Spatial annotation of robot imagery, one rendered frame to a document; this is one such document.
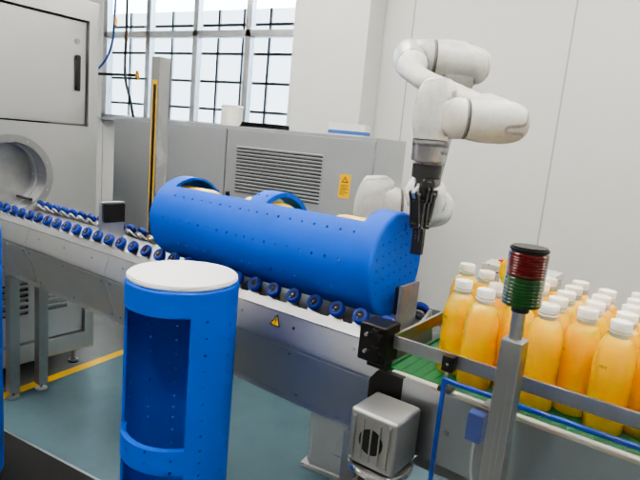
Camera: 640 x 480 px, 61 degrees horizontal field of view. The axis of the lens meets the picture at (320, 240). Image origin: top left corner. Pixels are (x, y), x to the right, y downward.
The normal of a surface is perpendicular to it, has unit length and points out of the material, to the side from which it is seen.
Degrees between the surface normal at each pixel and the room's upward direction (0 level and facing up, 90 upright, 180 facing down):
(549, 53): 90
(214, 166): 90
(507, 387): 90
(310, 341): 70
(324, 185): 90
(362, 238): 58
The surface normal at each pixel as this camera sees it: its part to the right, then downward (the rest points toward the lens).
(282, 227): -0.49, -0.35
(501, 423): -0.59, 0.09
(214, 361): 0.76, 0.18
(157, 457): -0.05, 0.18
